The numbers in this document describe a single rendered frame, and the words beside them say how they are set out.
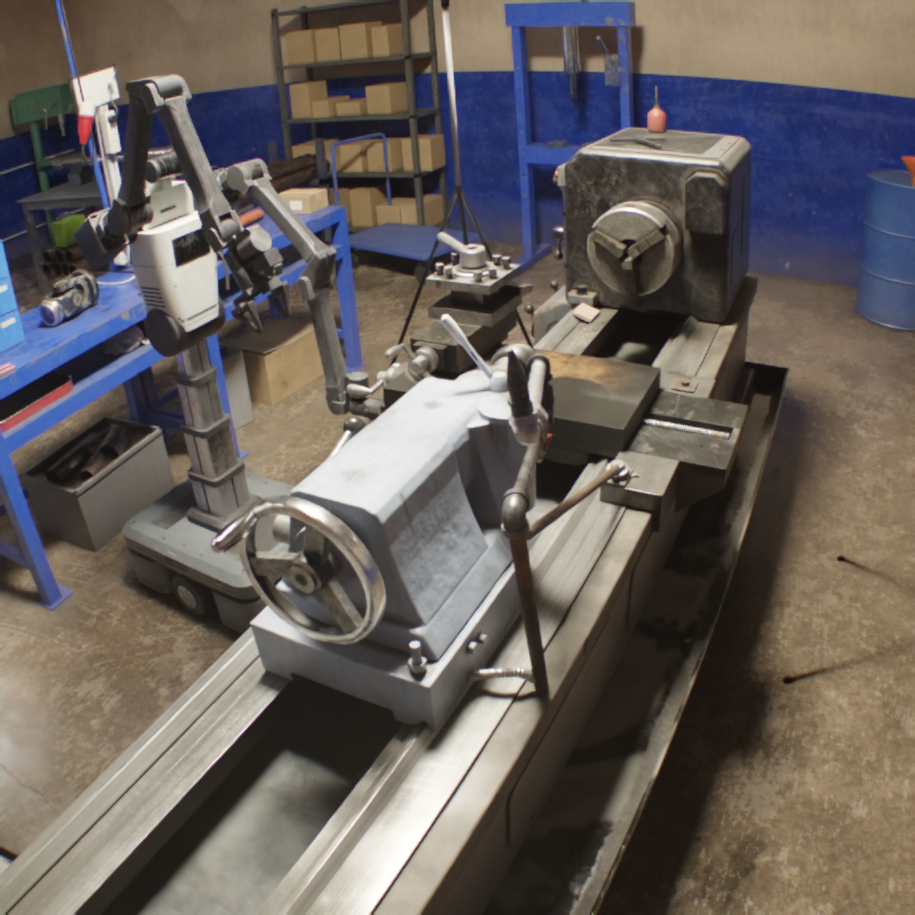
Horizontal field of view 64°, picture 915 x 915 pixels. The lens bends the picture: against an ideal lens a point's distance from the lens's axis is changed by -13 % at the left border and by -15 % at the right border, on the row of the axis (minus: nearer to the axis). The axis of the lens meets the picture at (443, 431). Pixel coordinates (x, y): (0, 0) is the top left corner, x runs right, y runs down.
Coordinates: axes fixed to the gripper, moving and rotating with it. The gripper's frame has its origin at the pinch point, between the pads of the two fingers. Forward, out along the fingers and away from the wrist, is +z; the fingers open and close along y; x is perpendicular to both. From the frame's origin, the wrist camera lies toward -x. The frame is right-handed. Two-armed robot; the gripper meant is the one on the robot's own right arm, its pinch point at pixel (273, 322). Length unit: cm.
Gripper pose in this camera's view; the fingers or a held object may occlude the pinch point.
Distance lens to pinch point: 190.0
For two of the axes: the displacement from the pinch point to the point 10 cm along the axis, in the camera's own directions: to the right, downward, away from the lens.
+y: 5.1, -4.4, 7.4
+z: 4.9, 8.6, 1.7
